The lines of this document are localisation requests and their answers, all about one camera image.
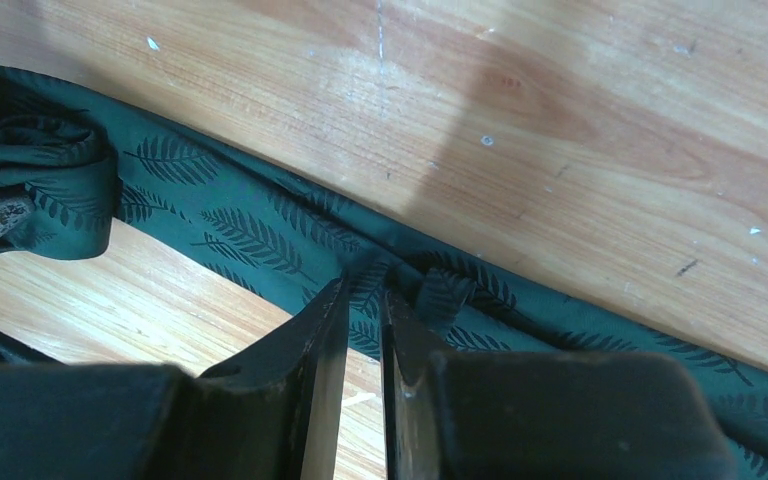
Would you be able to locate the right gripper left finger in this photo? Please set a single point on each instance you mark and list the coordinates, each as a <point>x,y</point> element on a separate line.
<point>271,411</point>

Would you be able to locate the dark green leaf tie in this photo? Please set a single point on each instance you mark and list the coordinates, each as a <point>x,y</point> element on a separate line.
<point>85,160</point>

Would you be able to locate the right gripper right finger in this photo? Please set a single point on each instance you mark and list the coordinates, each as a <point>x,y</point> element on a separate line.
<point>411,429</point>

